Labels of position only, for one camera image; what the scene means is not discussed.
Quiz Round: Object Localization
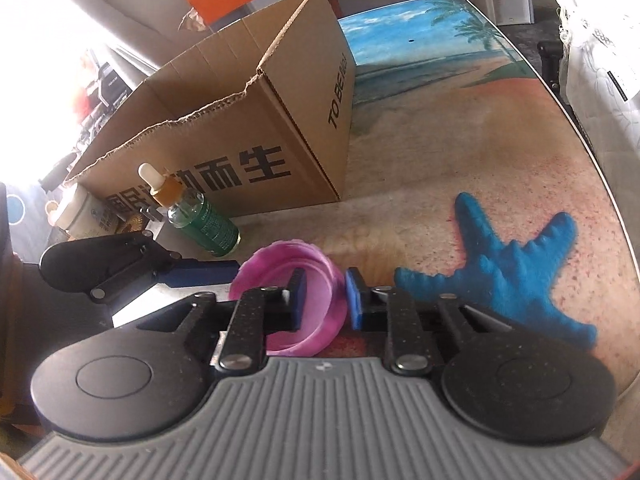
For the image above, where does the pink plastic cup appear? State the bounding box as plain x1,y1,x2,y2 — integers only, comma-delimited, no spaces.
229,241,348,358

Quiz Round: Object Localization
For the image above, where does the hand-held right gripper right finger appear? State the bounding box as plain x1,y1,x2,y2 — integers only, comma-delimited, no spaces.
345,266,506,376

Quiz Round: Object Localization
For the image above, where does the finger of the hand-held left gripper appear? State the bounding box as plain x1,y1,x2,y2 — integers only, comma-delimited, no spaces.
90,232,240,306

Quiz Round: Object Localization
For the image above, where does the white supplement bottle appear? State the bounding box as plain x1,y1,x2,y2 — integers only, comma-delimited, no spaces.
52,185,123,241

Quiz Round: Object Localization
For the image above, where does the wheelchair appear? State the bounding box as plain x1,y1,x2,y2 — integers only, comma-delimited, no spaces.
75,50,133,126

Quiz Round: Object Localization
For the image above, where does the crumpled brown paper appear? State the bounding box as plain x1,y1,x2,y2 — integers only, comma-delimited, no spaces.
179,7,211,31

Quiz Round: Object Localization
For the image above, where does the green dropper bottle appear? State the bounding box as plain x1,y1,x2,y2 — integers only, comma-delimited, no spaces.
138,162,241,258

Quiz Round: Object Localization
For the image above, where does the brown cardboard box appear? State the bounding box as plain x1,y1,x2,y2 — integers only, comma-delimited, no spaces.
62,0,357,206

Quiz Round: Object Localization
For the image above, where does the black jar with gold lid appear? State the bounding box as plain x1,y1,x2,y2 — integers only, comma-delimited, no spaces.
114,212,157,235

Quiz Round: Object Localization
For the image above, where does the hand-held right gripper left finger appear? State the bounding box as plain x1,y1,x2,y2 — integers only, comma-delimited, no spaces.
132,267,308,376

